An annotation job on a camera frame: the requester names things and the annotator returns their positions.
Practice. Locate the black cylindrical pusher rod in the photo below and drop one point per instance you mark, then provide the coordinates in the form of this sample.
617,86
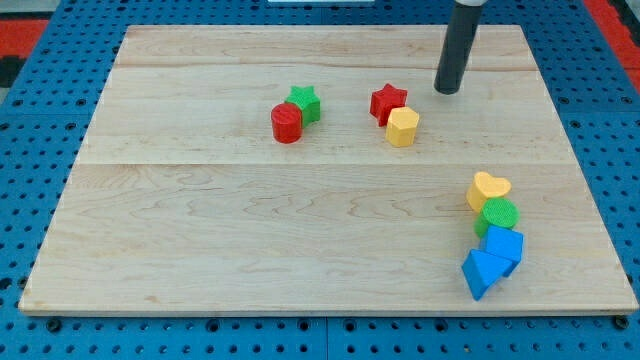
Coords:
458,41

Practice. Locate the red star block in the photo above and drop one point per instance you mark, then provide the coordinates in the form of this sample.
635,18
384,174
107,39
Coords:
384,100

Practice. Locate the green star block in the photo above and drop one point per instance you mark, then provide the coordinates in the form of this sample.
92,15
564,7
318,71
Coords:
305,98

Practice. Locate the yellow hexagon block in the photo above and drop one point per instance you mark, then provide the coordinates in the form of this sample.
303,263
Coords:
402,126

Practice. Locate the yellow heart block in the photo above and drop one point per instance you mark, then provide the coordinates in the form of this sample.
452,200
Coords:
485,186

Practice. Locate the green cylinder block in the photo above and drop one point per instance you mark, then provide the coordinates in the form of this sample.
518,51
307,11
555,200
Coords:
500,212

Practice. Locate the red cylinder block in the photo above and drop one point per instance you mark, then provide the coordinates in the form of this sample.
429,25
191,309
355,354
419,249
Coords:
286,119

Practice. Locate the blue cube block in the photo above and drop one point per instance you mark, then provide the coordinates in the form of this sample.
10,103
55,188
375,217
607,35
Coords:
504,243

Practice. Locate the blue triangle block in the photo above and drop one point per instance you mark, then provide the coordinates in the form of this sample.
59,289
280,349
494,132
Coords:
482,270

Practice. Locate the light wooden board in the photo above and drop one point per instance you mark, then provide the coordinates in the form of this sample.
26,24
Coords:
181,203

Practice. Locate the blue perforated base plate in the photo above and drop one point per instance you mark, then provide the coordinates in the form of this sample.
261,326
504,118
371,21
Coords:
46,113

